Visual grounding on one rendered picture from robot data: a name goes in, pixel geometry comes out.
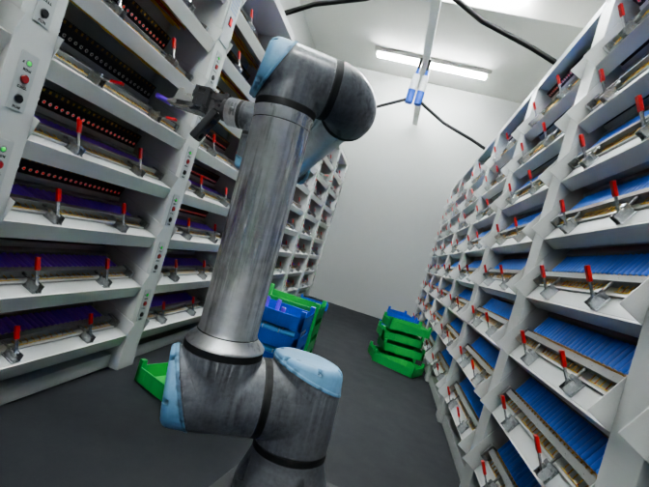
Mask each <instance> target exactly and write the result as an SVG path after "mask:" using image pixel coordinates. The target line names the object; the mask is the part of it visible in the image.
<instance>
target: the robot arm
mask: <svg viewBox="0 0 649 487"><path fill-rule="evenodd" d="M249 95H250V96H252V98H254V99H255V98H256V100H255V102H252V101H247V100H241V99H236V98H233V97H231V95H230V94H228V93H225V94H221V93H217V92H216V90H214V89H212V88H211V87H207V86H202V85H198V84H196V86H195V89H194V90H193V93H192V96H191V94H185V89H184V88H183V87H181V88H179V89H178V91H177V93H176V95H175V96H174V97H173V98H172V99H167V101H168V102H169V103H170V104H172V105H173V106H174V107H176V108H179V109H180V110H183V111H186V112H189V113H192V114H195V115H198V116H202V117H204V118H203V119H202V120H201V121H200V122H199V124H198V125H197V126H196V127H195V128H194V129H193V130H192V131H191V132H190V136H192V137H193V138H194V139H195V140H197V141H198V142H200V141H201V140H202V139H203V138H204V137H205V136H206V135H207V134H208V133H209V131H210V130H211V129H212V128H213V127H214V126H215V125H216V124H217V122H218V121H219V120H221V121H222V122H224V123H225V125H226V126H230V127H234V128H238V129H242V133H241V137H240V143H239V146H238V150H237V154H236V158H235V166H236V168H238V169H239V174H238V176H237V180H236V184H235V188H234V192H233V196H232V200H231V204H230V207H229V211H228V214H227V218H226V222H225V226H224V230H223V234H222V238H221V241H220V245H219V249H218V252H217V256H216V260H215V264H214V268H213V271H212V278H211V282H210V286H209V290H208V293H207V297H206V301H205V304H204V308H203V312H202V316H201V320H200V324H199V325H198V326H196V327H195V328H193V329H191V330H189V331H188V332H187V333H186V334H185V337H184V341H183V344H181V343H180V342H178V343H174V344H173V345H172V347H171V352H170V357H169V362H168V367H167V373H166V379H165V385H164V391H163V396H162V402H161V409H160V417H159V420H160V423H161V424H162V425H163V426H164V427H165V428H169V429H174V430H180V431H184V432H185V433H187V432H191V433H201V434H212V435H221V436H231V437H241V438H251V439H253V442H252V445H251V446H250V447H249V449H248V450H247V452H246V453H245V455H244V456H243V458H242V459H241V461H240V463H239V464H238V466H237V468H236V471H235V474H234V478H233V483H232V487H326V478H325V457H326V452H327V448H328V444H329V440H330V436H331V432H332V427H333V423H334V419H335V416H336V412H337V407H338V403H339V399H340V397H341V387H342V382H343V374H342V372H341V370H340V369H339V368H338V367H337V366H336V365H335V364H334V363H332V362H330V361H329V360H327V359H325V358H322V357H320V356H317V355H315V354H312V353H309V352H306V351H302V350H300V349H296V348H290V347H280V348H277V349H276V350H275V352H274V353H273V358H265V357H263V354H264V350H265V348H264V346H263V345H262V343H261V342H260V340H259V338H258V332H259V328H260V325H261V321H262V317H263V314H264V310H265V306H266V302H267V298H268V291H269V288H270V284H271V281H272V277H273V273H274V269H275V265H276V261H277V258H278V254H279V250H280V246H281V243H282V239H283V235H284V232H285V228H286V224H287V220H288V216H289V212H290V208H291V205H292V202H293V198H294V194H295V190H296V184H299V185H302V184H304V183H305V181H306V180H307V178H308V176H309V173H310V170H311V168H312V167H313V166H314V165H316V164H317V163H318V162H319V161H321V160H322V159H323V158H325V157H326V156H327V155H328V154H330V153H331V152H332V151H333V150H335V149H336V148H337V147H338V146H340V145H341V144H342V143H343V142H352V141H355V140H357V139H359V138H360V137H362V136H363V135H364V134H365V133H366V132H368V130H369V129H370V128H371V126H372V125H373V124H374V121H375V118H376V114H377V103H376V98H375V94H374V91H373V89H372V87H371V85H370V83H369V82H368V80H367V79H366V78H365V76H364V75H363V74H362V73H361V72H360V71H359V70H358V69H357V68H355V67H354V66H352V65H351V64H349V63H348V62H345V61H343V60H339V59H337V58H334V57H332V56H329V55H327V54H324V53H322V52H321V51H318V50H316V49H313V48H311V47H308V46H306V45H303V44H301V43H299V42H298V41H291V40H289V39H286V38H283V37H274V38H272V39H271V40H270V42H269V44H268V48H267V50H266V53H265V55H264V58H263V60H262V62H261V65H260V67H259V69H258V71H257V74H256V76H255V79H254V81H253V84H252V86H251V89H250V91H249ZM192 97H193V98H192ZM217 112H218V113H219V114H218V113H217Z"/></svg>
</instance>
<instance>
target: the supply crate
mask: <svg viewBox="0 0 649 487"><path fill-rule="evenodd" d="M276 304H277V301H276V300H273V299H270V300H269V303H268V306H265V310H264V314H263V317H262V321H265V322H268V323H271V324H274V325H277V326H279V327H282V328H284V329H289V330H292V331H295V332H298V333H302V332H303V331H305V330H306V329H308V328H309V327H310V326H311V324H312V321H313V318H314V314H315V311H316V307H314V306H311V309H310V311H307V310H304V309H301V308H298V307H295V306H292V305H289V304H286V303H284V302H281V305H280V308H279V310H276V309H275V306H276ZM282 306H284V307H286V312H282V311H281V308H282Z"/></svg>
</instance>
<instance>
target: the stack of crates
mask: <svg viewBox="0 0 649 487"><path fill-rule="evenodd" d="M274 286H275V284H273V283H271V284H270V288H269V291H268V296H270V298H271V299H273V300H276V301H277V300H278V299H280V300H282V302H284V303H286V304H289V305H292V306H295V307H298V308H301V309H304V310H307V311H310V309H311V306H314V307H316V311H315V314H314V318H313V321H312V324H311V328H310V330H309V333H308V337H307V340H306V343H305V346H304V350H303V351H306V352H309V353H312V351H313V348H314V344H315V341H316V338H317V334H318V331H319V328H320V325H321V321H322V318H323V316H324V312H325V307H326V303H327V301H323V303H322V304H319V303H316V302H313V301H309V300H306V299H303V298H300V297H297V296H294V295H291V294H288V293H285V292H281V291H278V290H275V289H274Z"/></svg>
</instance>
